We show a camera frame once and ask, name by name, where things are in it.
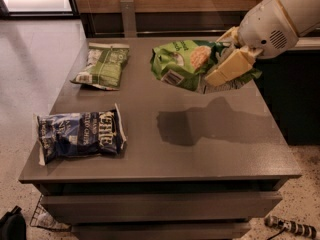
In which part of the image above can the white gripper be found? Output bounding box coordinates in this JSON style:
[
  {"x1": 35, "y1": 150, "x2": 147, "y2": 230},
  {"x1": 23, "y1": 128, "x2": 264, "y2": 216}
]
[{"x1": 205, "y1": 0, "x2": 299, "y2": 87}]

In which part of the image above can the green rice chip bag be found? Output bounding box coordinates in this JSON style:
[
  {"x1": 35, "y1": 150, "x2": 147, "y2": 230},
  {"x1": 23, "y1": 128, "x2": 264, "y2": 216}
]
[{"x1": 150, "y1": 40, "x2": 262, "y2": 94}]

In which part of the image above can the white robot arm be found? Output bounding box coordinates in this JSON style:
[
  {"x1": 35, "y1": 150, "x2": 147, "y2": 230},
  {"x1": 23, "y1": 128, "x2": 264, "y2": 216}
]
[{"x1": 205, "y1": 0, "x2": 320, "y2": 87}]

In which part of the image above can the green and white chip bag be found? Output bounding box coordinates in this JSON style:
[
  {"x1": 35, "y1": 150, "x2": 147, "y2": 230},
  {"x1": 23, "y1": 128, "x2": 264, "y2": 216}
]
[{"x1": 71, "y1": 42, "x2": 129, "y2": 91}]

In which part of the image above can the blue kettle chip bag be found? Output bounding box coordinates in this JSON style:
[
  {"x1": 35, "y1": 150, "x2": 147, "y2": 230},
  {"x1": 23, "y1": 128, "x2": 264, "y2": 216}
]
[{"x1": 35, "y1": 106, "x2": 126, "y2": 166}]

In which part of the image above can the black bag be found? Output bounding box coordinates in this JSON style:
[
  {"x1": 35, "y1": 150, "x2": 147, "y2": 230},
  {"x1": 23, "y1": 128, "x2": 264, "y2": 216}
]
[{"x1": 0, "y1": 206, "x2": 27, "y2": 240}]

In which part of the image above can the grey drawer cabinet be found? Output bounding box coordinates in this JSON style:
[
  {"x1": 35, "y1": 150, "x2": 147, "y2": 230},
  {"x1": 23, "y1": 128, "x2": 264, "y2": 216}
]
[{"x1": 20, "y1": 38, "x2": 300, "y2": 240}]

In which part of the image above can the black and white power strip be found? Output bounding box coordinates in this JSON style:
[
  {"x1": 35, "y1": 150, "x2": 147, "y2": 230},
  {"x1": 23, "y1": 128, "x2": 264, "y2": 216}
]
[{"x1": 264, "y1": 215, "x2": 320, "y2": 240}]

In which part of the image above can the left metal bracket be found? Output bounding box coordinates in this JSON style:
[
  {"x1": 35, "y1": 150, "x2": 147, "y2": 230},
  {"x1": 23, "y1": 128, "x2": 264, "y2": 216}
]
[{"x1": 120, "y1": 0, "x2": 137, "y2": 38}]

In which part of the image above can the wire basket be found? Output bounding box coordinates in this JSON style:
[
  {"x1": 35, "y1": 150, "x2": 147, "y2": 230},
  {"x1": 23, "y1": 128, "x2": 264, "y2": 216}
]
[{"x1": 29, "y1": 196, "x2": 71, "y2": 232}]

